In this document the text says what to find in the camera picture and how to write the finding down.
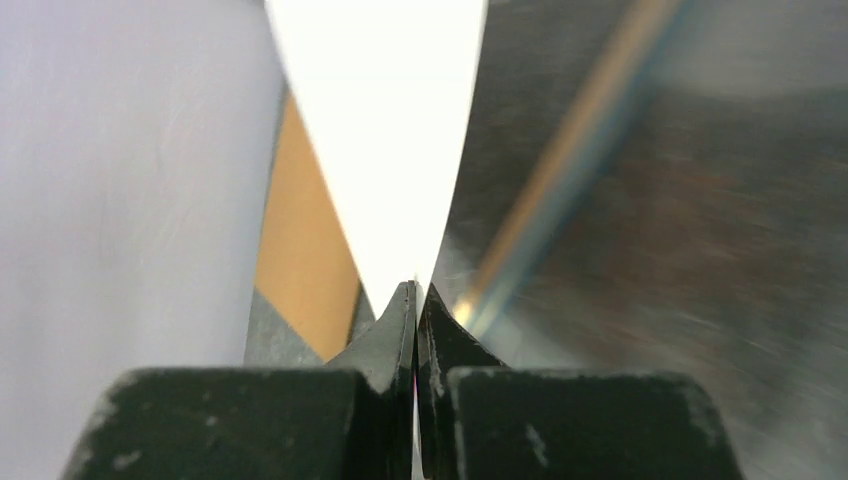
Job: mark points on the wooden picture frame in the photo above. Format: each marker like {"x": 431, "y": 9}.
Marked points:
{"x": 605, "y": 103}

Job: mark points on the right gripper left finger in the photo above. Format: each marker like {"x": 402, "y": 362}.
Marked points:
{"x": 351, "y": 418}

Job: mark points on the brown cardboard backing board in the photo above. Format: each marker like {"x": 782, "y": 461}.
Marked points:
{"x": 306, "y": 284}

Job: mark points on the hot air balloon photo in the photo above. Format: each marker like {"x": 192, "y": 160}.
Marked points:
{"x": 384, "y": 89}

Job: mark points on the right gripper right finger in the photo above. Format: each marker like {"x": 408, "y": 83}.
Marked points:
{"x": 480, "y": 419}

